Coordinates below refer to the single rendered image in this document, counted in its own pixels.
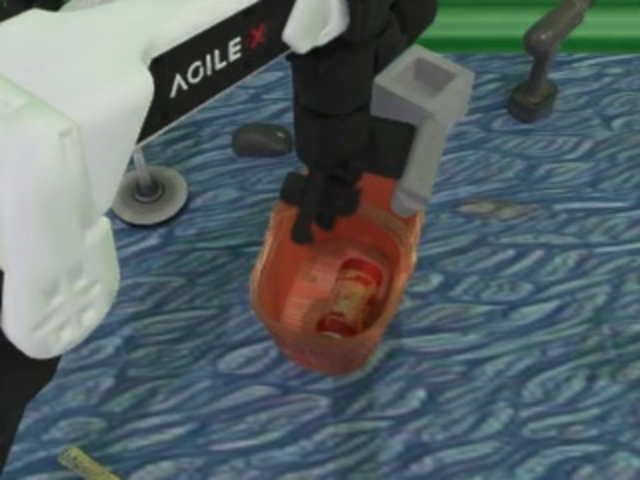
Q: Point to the yellow measuring tape strip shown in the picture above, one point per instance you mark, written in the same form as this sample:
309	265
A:
85	462

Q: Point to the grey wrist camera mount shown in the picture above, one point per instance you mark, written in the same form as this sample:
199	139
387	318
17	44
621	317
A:
430	110

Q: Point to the small flat olive scrap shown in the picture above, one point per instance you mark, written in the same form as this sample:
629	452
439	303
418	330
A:
492	210

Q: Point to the red and yellow can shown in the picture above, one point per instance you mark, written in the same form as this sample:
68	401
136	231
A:
355	300

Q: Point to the orange translucent plastic basket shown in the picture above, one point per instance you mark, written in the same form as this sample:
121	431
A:
295	290

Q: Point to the green background panel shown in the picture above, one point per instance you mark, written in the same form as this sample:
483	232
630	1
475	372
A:
500	25

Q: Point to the black computer mouse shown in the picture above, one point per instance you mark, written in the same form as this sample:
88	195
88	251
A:
261	140

